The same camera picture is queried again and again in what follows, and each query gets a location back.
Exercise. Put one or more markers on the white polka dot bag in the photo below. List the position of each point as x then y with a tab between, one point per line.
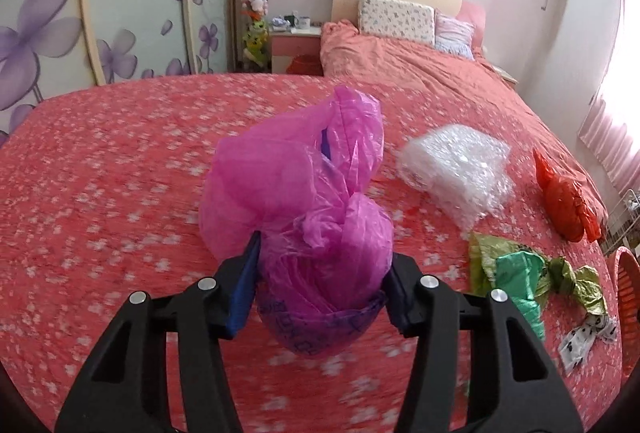
580	340

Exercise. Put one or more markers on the magenta plastic bag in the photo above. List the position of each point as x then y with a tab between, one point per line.
300	193

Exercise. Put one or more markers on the small knotted orange plastic bag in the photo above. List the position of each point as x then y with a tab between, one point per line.
565	203

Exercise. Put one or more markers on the clear grey plastic bag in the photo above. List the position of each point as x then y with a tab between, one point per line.
455	168

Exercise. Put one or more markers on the bed with pink sheet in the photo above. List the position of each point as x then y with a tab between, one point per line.
425	78

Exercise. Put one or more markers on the white mug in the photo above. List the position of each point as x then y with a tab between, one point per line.
304	21

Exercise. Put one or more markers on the orange laundry basket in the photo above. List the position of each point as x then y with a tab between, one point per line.
631	293

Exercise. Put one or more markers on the olive green plastic bag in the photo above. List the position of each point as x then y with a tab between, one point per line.
482	258

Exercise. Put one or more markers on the pink curtain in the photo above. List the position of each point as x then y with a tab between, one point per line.
620	128

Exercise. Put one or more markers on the white floral pillow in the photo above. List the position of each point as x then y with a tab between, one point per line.
395	19

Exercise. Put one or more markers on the pink striped pillow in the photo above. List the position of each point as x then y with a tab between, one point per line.
454	35

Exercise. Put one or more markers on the pink and white nightstand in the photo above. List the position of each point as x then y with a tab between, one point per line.
295	50
506	74

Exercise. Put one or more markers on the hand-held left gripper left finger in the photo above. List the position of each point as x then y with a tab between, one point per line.
242	293

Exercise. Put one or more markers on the clear plush toy tube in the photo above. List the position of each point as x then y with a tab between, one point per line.
255	3

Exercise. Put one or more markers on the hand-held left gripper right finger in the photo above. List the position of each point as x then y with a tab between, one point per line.
400	303

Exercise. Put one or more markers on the red floral blanket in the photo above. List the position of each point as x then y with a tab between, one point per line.
100	213

